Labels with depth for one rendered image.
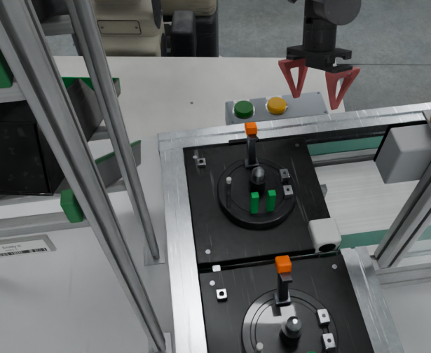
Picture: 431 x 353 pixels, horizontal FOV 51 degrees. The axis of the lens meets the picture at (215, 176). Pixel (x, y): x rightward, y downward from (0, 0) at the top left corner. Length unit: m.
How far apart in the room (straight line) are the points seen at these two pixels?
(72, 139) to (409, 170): 0.42
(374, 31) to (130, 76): 1.91
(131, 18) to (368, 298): 0.97
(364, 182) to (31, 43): 0.76
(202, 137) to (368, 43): 1.96
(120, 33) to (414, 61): 1.77
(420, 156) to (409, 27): 2.39
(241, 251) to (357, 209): 0.26
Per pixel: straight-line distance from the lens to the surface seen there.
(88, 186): 0.36
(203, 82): 1.16
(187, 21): 1.54
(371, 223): 0.88
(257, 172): 0.75
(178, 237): 0.79
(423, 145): 0.58
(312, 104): 0.98
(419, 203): 0.64
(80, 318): 0.87
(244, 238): 0.77
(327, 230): 0.77
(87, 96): 0.53
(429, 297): 0.92
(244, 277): 0.74
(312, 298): 0.72
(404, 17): 3.02
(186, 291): 0.75
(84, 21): 0.47
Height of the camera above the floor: 1.65
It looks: 55 degrees down
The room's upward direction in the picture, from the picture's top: 2 degrees counter-clockwise
